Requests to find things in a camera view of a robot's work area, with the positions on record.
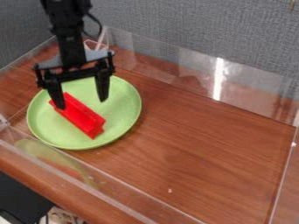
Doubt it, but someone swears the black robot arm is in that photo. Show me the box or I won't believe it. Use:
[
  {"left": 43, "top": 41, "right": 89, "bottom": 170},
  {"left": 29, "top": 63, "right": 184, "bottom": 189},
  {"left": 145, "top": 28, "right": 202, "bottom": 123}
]
[{"left": 31, "top": 0, "right": 114, "bottom": 109}]

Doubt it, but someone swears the clear acrylic enclosure wall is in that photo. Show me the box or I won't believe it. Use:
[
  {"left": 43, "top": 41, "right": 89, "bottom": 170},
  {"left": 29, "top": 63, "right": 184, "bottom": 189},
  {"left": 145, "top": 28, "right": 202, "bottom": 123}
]
[{"left": 0, "top": 29, "right": 299, "bottom": 224}]

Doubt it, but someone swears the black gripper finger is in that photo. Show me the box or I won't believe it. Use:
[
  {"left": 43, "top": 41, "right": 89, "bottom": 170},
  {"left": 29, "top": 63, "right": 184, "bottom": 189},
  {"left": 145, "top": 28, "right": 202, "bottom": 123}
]
[
  {"left": 45, "top": 78, "right": 65, "bottom": 109},
  {"left": 94, "top": 69, "right": 110, "bottom": 102}
]

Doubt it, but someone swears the green round plate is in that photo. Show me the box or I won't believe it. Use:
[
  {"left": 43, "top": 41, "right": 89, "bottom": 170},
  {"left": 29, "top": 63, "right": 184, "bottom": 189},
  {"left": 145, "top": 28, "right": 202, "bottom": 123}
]
[{"left": 26, "top": 76, "right": 142, "bottom": 151}]

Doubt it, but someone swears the white power strip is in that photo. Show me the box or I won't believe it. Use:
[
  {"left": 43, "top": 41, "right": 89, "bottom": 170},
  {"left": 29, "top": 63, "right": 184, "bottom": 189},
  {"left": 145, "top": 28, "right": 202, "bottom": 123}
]
[{"left": 38, "top": 206, "right": 85, "bottom": 224}]

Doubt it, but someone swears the red plastic block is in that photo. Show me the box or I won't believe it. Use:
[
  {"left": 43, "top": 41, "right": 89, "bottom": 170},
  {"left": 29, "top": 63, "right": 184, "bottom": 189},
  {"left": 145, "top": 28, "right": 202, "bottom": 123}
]
[{"left": 49, "top": 92, "right": 106, "bottom": 139}]

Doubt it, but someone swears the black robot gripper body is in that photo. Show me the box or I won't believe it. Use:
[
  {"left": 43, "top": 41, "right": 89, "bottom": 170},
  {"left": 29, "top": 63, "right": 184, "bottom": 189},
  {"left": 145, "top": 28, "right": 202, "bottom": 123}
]
[{"left": 31, "top": 25, "right": 117, "bottom": 89}]

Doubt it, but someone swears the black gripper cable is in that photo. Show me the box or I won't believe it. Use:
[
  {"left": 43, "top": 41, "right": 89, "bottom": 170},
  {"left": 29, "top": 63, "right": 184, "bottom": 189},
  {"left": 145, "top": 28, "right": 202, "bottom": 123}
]
[{"left": 82, "top": 12, "right": 104, "bottom": 39}]

